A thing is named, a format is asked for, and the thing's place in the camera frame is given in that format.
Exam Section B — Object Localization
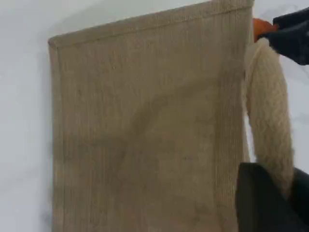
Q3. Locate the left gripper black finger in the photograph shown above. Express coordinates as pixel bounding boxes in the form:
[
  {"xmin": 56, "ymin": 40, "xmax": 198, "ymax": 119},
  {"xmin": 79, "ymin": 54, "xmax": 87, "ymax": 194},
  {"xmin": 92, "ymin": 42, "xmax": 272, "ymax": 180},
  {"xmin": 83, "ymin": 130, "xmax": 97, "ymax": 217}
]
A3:
[
  {"xmin": 236, "ymin": 162, "xmax": 295, "ymax": 232},
  {"xmin": 292, "ymin": 166, "xmax": 309, "ymax": 232}
]

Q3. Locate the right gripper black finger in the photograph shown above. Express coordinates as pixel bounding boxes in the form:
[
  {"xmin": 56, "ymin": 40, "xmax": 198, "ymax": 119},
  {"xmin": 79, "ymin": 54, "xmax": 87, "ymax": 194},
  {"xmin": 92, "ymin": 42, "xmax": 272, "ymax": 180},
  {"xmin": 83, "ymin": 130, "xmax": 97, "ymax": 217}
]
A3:
[
  {"xmin": 256, "ymin": 27, "xmax": 309, "ymax": 66},
  {"xmin": 272, "ymin": 7, "xmax": 309, "ymax": 31}
]

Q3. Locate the orange pear-shaped toy fruit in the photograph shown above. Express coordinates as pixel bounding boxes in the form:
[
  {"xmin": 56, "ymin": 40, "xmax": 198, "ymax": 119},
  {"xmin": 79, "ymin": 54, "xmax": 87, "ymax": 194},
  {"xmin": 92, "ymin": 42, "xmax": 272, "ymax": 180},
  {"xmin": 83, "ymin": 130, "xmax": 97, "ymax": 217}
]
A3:
[{"xmin": 252, "ymin": 18, "xmax": 277, "ymax": 44}]

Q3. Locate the brown jute bag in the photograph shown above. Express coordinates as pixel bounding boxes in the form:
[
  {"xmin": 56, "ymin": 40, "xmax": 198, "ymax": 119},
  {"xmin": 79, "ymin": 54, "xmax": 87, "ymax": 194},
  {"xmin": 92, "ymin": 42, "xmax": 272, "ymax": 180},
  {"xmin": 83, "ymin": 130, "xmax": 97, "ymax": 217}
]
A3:
[{"xmin": 47, "ymin": 0, "xmax": 295, "ymax": 232}]

